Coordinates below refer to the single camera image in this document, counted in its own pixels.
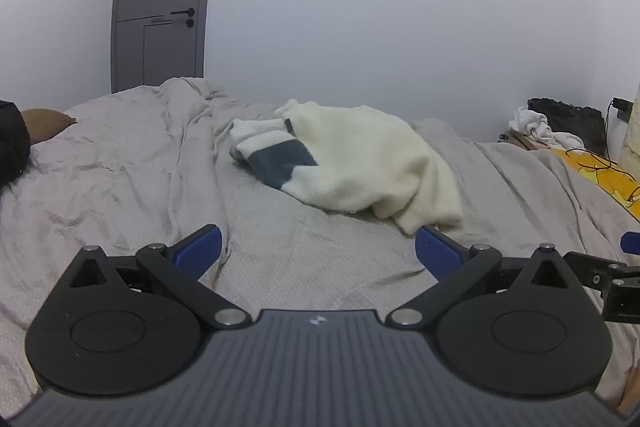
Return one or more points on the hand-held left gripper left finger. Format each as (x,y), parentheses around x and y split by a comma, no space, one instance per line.
(200,249)

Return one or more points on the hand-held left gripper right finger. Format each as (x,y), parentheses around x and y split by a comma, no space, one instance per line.
(437,254)

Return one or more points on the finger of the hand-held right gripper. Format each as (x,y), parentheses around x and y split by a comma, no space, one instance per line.
(631,241)
(595,267)

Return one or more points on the cream sweater with blue stripes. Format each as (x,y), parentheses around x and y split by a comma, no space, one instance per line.
(360,157)

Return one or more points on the yellow printed cloth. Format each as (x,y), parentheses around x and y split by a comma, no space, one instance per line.
(605,174)

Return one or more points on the grey bed duvet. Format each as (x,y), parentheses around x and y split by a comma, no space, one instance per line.
(125,182)

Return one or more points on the beige curtain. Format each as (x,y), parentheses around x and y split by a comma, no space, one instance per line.
(632,132)

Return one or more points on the black bag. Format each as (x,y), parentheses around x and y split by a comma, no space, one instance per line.
(575,119)

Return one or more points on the white crumpled cloth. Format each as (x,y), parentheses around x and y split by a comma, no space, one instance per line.
(530,122)

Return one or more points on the brown pillow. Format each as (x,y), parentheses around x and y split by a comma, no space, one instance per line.
(45,124)

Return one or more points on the black wall socket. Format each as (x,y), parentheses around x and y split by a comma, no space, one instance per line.
(622,107)

